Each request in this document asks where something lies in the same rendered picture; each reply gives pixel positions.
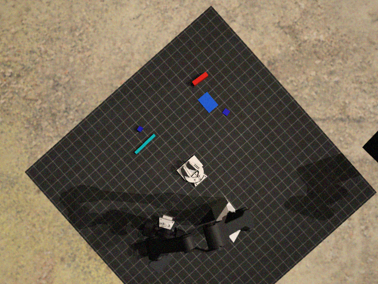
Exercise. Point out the red rectangular block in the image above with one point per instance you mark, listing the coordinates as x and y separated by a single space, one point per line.
200 78

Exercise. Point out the teal flat bar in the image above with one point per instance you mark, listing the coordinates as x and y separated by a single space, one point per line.
144 144

